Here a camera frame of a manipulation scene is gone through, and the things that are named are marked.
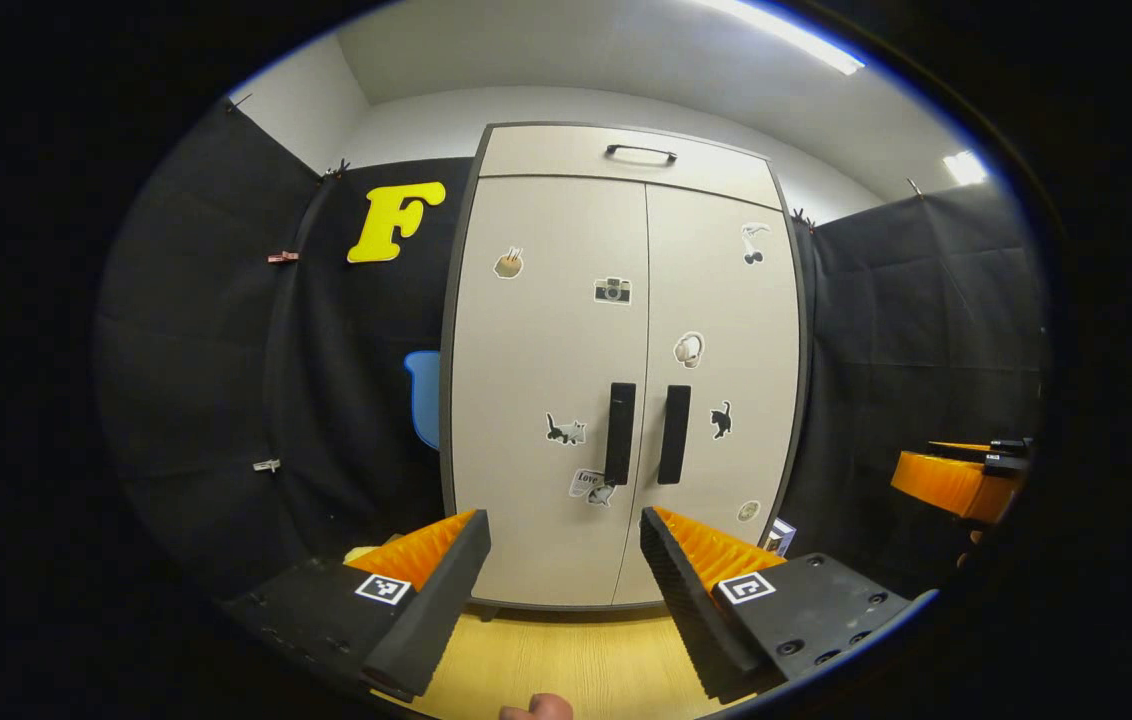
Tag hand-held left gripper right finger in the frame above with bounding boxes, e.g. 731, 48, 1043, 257
638, 504, 939, 706

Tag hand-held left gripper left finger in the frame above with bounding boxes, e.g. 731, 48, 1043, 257
224, 507, 493, 704

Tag white door with camera sticker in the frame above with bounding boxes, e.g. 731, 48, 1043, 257
449, 176, 650, 609

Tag white door with headphone sticker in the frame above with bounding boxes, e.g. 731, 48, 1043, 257
613, 184, 804, 608

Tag white grey shoe cabinet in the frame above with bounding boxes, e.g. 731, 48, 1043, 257
439, 121, 814, 623

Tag beige cabinet drawer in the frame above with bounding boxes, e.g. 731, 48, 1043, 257
477, 123, 785, 212

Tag black backdrop cloth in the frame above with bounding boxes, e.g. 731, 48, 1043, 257
94, 98, 473, 606
779, 183, 1049, 601

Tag small ceiling light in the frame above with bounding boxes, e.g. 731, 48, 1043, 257
942, 149, 989, 188

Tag long ceiling light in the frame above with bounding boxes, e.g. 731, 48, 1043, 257
701, 0, 869, 77

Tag black door handle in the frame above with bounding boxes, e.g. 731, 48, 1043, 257
603, 381, 638, 488
656, 384, 693, 487

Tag black drawer handle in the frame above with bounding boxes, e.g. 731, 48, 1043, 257
605, 143, 679, 166

